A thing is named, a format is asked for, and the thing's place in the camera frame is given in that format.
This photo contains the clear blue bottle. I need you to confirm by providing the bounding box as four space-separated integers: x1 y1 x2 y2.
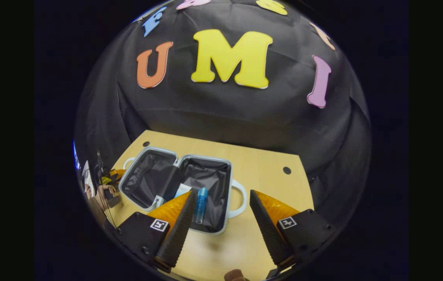
193 187 209 225

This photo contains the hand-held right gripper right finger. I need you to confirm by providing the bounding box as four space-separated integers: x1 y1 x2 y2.
249 190 336 270

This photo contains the black backdrop cloth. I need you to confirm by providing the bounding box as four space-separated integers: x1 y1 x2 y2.
74 0 372 219

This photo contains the white printed poster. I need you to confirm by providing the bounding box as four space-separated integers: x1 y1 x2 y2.
82 160 96 196

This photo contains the light blue suitcase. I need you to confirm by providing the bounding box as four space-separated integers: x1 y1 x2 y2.
119 146 248 235

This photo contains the white and blue tube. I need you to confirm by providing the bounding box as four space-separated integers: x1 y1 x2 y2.
174 183 192 199

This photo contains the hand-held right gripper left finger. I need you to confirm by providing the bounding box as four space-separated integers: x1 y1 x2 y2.
116 190 198 273

